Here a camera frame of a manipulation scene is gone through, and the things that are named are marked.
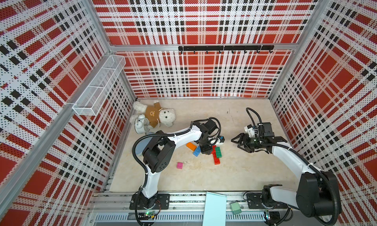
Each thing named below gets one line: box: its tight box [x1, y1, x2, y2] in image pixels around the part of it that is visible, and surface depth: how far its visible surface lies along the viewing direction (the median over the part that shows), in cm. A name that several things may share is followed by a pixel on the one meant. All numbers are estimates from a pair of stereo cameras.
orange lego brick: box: [186, 141, 197, 152], surface depth 95 cm
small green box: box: [230, 201, 243, 215], surface depth 72 cm
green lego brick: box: [215, 146, 223, 159], surface depth 90 cm
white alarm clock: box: [134, 113, 150, 135], surface depth 95 cm
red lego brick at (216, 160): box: [213, 153, 221, 166], surface depth 88 cm
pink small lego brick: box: [176, 162, 185, 170], surface depth 86 cm
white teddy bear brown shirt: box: [129, 101, 177, 129], surface depth 104 cm
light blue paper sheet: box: [202, 191, 227, 226], surface depth 70 cm
